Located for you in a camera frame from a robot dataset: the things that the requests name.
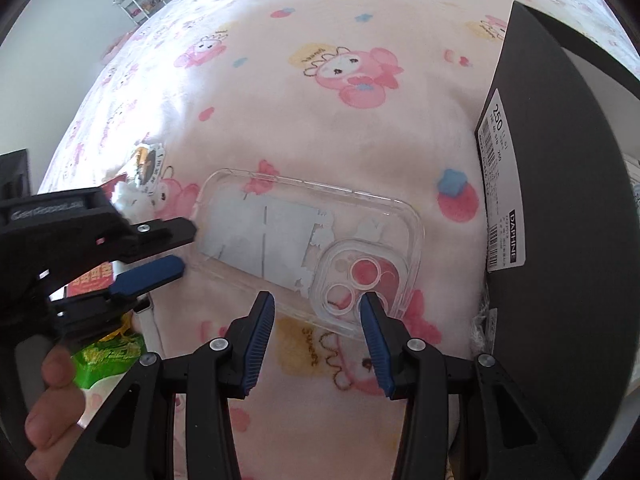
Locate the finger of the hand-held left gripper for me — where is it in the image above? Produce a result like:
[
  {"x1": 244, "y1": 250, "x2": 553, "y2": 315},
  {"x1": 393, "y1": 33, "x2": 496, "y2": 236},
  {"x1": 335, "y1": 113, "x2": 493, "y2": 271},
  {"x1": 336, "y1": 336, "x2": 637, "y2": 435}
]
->
[
  {"x1": 95, "y1": 217, "x2": 199, "y2": 264},
  {"x1": 49, "y1": 254, "x2": 186, "y2": 345}
]

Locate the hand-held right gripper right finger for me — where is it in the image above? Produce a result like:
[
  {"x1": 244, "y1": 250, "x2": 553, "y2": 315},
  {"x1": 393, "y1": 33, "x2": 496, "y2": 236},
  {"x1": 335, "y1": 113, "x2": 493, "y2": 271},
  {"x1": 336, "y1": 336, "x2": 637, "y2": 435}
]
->
[{"x1": 360, "y1": 291, "x2": 571, "y2": 480}]

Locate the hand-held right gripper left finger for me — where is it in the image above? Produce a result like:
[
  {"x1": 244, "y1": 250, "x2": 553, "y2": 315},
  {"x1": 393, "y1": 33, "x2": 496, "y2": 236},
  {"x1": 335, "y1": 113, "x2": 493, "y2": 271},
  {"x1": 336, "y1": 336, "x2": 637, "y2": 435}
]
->
[{"x1": 60, "y1": 290, "x2": 277, "y2": 480}]

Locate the clear phone case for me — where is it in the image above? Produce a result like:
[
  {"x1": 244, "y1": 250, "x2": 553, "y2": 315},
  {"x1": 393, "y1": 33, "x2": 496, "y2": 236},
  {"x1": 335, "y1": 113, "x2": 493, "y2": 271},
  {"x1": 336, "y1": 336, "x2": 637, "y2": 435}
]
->
[{"x1": 192, "y1": 167, "x2": 426, "y2": 336}]

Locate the black shoe box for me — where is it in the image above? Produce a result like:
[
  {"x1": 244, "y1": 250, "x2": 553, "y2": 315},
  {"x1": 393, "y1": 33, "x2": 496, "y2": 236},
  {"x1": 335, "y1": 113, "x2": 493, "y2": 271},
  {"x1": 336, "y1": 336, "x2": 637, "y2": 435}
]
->
[{"x1": 474, "y1": 1, "x2": 640, "y2": 480}]

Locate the person's left hand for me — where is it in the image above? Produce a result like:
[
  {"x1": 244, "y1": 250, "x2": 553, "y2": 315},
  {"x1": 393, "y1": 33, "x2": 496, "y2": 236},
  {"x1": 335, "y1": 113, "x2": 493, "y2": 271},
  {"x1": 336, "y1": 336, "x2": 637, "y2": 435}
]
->
[{"x1": 25, "y1": 347, "x2": 87, "y2": 461}]

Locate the red snack packet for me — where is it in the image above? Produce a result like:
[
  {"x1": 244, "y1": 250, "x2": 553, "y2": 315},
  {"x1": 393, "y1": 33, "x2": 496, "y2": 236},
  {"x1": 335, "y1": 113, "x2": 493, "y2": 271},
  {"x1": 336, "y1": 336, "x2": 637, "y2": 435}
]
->
[{"x1": 67, "y1": 174, "x2": 130, "y2": 302}]

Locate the white snack packet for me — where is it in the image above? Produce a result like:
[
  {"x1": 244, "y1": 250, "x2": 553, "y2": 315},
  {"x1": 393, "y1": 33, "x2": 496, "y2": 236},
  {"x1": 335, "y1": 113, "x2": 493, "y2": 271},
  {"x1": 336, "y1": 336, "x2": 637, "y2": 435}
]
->
[{"x1": 112, "y1": 142, "x2": 173, "y2": 221}]

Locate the black flat object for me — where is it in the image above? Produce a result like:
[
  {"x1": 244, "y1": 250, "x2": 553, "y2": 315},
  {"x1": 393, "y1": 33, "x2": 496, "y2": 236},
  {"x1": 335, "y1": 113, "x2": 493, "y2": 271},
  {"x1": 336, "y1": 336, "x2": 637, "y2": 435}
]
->
[{"x1": 0, "y1": 149, "x2": 29, "y2": 196}]

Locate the green snack packet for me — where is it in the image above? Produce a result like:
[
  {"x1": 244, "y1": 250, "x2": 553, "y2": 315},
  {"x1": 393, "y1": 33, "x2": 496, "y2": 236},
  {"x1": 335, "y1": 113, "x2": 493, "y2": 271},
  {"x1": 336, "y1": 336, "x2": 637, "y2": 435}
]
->
[{"x1": 70, "y1": 327, "x2": 148, "y2": 391}]

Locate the clear plastic wrap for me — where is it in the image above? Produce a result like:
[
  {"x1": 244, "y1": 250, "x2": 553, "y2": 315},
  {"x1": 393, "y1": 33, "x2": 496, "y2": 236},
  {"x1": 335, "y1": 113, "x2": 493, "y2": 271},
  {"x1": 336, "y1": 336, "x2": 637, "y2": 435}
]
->
[{"x1": 470, "y1": 285, "x2": 501, "y2": 356}]

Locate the white printed paper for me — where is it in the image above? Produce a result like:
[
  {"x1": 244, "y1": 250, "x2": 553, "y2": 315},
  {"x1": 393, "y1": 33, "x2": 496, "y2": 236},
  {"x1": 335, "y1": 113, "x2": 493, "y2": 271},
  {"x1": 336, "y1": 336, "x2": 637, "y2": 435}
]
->
[{"x1": 622, "y1": 155, "x2": 640, "y2": 196}]

